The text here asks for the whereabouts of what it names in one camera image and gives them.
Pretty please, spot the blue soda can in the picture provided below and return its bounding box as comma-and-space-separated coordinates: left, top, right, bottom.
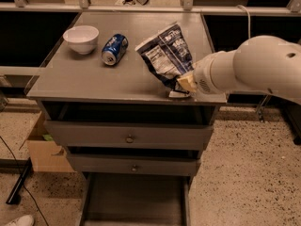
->
102, 34, 128, 66

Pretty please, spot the grey middle drawer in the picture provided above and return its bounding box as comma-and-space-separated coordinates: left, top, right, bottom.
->
67, 147, 199, 177

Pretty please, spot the white bowl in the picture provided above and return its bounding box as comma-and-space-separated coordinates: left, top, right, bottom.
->
63, 25, 99, 55

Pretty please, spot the grey bottom drawer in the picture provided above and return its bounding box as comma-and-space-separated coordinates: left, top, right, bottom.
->
76, 173, 191, 226

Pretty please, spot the white cable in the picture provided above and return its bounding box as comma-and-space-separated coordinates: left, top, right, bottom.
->
236, 5, 252, 40

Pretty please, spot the white shoe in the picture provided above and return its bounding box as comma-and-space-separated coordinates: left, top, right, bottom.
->
5, 215, 35, 226

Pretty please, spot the black floor cable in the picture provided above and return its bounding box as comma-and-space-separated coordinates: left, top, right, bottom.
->
0, 136, 51, 226

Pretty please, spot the grey drawer cabinet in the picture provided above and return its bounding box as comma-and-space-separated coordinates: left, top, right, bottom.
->
25, 11, 228, 226

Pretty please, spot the black bar on floor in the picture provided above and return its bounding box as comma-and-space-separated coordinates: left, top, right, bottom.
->
6, 159, 32, 205

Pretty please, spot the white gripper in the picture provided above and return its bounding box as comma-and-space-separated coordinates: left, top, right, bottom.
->
177, 51, 235, 94

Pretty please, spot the grey top drawer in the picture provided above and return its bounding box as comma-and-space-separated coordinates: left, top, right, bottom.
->
45, 103, 213, 150

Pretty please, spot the grey drawer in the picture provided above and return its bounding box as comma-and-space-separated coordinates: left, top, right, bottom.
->
67, 147, 199, 177
76, 173, 191, 226
45, 103, 213, 150

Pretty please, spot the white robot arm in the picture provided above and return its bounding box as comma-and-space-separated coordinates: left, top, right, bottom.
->
178, 36, 301, 105

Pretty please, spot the blue chip bag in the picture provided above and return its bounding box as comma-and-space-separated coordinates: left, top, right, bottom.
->
135, 23, 194, 98

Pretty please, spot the cardboard box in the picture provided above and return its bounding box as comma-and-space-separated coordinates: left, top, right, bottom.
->
26, 113, 74, 172

